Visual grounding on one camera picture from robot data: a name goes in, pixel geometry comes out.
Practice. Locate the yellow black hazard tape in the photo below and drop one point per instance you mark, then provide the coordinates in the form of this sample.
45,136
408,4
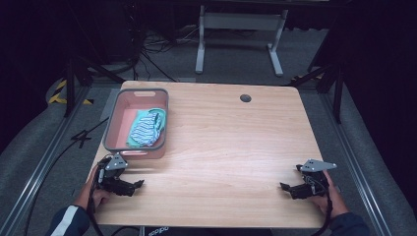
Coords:
59,95

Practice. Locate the pink basket with grey rim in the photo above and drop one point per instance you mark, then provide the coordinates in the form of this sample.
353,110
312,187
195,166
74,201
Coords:
122,118

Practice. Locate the person's left hand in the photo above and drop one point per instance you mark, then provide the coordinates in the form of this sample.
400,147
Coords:
98,196

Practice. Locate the person's right hand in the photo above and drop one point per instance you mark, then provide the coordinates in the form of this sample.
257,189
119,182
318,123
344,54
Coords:
334,201

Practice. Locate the black metal stand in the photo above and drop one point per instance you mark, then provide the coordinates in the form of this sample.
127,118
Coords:
70,85
337,85

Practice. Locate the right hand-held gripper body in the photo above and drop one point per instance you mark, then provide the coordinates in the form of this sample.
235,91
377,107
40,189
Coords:
316,178

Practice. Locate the teal striped cloth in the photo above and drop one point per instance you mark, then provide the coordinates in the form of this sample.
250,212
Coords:
146,129

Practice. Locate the white metal desk frame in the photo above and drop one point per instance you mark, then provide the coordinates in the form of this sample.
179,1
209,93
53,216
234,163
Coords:
241,21

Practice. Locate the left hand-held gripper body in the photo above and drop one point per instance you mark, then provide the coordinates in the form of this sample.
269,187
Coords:
113,170

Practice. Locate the aluminium floor rail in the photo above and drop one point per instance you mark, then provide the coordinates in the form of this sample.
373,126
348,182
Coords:
357,164
39,170

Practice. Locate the person's dark printed clothing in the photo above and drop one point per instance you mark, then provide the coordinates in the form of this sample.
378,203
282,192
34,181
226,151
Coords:
157,231

